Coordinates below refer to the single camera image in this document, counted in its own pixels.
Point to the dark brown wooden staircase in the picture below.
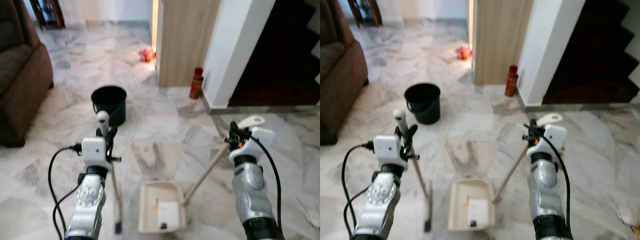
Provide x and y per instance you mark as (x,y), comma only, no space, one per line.
(280,60)
(595,57)

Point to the light wooden wall panel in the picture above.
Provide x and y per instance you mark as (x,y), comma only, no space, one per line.
(500,40)
(185,40)

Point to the red brown bottle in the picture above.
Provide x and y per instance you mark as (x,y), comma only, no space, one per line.
(511,81)
(196,84)

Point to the dark wooden chair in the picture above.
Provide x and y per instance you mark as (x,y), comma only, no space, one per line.
(365,11)
(47,12)

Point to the orange toy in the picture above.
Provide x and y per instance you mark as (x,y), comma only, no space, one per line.
(463,52)
(147,55)

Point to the brown sofa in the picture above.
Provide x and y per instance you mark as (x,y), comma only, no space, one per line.
(340,75)
(20,85)

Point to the small white box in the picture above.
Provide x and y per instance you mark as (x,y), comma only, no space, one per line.
(168,214)
(478,212)

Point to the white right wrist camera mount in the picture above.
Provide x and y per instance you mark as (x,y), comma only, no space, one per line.
(555,136)
(260,137)

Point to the white paper scrap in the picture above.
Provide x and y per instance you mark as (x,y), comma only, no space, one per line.
(627,215)
(314,220)

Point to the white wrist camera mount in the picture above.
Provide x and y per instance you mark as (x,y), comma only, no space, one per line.
(555,136)
(260,137)
(385,147)
(94,149)

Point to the black bucket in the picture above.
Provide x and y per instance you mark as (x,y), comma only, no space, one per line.
(111,97)
(424,95)

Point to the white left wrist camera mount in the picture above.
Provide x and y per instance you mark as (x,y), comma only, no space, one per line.
(385,147)
(94,149)

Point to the wooden broom with purple bristles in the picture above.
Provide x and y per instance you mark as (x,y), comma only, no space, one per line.
(422,185)
(116,195)

